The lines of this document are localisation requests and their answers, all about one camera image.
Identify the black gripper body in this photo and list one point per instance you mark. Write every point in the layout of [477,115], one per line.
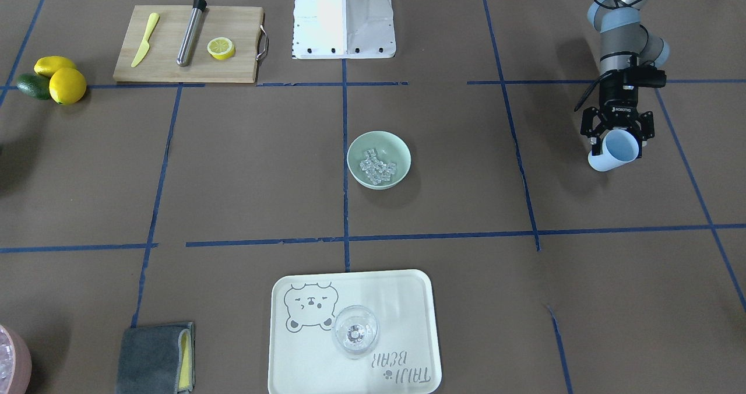
[619,101]

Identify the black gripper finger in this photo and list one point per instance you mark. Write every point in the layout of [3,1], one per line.
[595,136]
[647,128]

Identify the light blue cup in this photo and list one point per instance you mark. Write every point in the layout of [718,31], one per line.
[618,147]

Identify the green bowl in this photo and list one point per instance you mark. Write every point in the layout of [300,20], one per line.
[389,148]

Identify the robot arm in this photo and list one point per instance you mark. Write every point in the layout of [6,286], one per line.
[631,58]

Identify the ice cubes in green bowl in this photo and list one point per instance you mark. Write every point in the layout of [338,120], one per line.
[376,171]

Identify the pink bowl of ice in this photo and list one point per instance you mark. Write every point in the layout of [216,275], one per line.
[16,363]

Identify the clear wine glass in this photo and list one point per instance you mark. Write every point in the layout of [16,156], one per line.
[356,331]

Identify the cream bear tray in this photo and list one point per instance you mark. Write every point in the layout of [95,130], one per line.
[303,357]

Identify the lemon half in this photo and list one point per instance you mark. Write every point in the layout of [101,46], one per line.
[221,48]

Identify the steel muddler black tip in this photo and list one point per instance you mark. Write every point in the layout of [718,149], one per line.
[190,38]

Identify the yellow plastic knife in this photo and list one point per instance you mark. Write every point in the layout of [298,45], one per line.
[144,45]

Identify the grey yellow folded cloth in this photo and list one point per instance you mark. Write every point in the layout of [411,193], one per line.
[157,359]

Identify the yellow lemon lower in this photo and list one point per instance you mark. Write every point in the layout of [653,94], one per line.
[67,86]

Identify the yellow lemon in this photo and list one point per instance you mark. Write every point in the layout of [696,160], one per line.
[48,66]
[67,86]

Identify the yellow lemon upper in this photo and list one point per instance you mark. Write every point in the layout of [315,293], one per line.
[48,66]

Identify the green lime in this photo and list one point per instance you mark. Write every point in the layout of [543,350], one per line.
[34,85]

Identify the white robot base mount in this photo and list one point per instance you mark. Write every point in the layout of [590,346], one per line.
[343,29]

